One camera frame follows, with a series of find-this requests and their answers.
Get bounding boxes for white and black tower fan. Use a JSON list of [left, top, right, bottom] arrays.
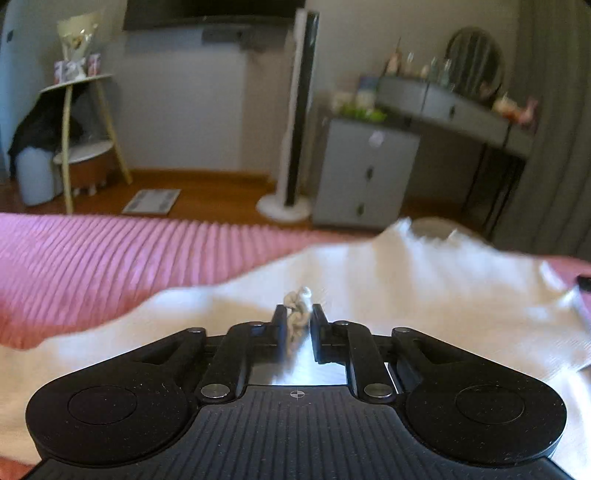
[[256, 8, 320, 223]]

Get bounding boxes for wooden tiered side table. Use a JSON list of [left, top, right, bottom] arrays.
[[39, 73, 134, 214]]

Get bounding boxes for green and white cabinet clutter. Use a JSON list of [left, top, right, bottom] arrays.
[[329, 89, 387, 123]]

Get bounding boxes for grey drawer cabinet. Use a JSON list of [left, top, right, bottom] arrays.
[[311, 115, 422, 230]]

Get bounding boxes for grey floor scale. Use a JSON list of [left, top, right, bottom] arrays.
[[121, 188, 182, 216]]

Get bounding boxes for round vanity mirror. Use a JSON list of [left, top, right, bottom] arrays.
[[444, 27, 505, 100]]

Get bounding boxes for brown round basket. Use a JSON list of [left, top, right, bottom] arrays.
[[69, 154, 119, 191]]

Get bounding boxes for white waste bin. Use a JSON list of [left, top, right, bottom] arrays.
[[15, 148, 57, 206]]

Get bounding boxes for white small garment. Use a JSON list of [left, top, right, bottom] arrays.
[[0, 217, 591, 480]]

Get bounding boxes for pink ribbed bedspread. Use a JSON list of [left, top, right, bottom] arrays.
[[0, 212, 591, 480]]

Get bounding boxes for pink desk toys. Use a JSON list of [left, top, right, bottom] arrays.
[[491, 91, 539, 124]]

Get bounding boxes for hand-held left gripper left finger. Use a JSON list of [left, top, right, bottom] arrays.
[[134, 305, 289, 405]]

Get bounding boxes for patterned gift box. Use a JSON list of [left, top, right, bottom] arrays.
[[54, 53, 103, 85]]

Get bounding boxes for grey curtain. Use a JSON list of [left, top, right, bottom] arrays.
[[490, 0, 591, 260]]

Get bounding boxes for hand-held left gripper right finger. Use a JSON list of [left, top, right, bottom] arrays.
[[310, 304, 455, 405]]

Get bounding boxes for wrapped flower bouquet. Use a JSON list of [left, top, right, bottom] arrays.
[[56, 13, 103, 77]]

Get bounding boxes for grey vanity desk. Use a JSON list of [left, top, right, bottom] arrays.
[[375, 75, 537, 241]]

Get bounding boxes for black wall television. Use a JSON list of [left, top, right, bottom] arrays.
[[122, 0, 309, 32]]

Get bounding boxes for row of cosmetic bottles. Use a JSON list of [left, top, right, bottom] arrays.
[[385, 45, 457, 89]]

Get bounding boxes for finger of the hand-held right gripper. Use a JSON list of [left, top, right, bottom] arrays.
[[571, 274, 591, 325]]

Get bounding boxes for black cloth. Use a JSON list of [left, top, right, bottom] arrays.
[[8, 87, 89, 158]]

